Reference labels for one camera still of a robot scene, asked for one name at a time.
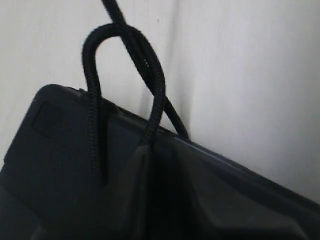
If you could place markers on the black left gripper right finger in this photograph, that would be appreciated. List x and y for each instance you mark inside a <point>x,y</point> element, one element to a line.
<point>222,201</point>

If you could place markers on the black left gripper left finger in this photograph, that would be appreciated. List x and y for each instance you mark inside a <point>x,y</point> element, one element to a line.
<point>77,202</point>

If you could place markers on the black plastic case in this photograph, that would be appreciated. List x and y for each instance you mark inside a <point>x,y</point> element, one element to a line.
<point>56,124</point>

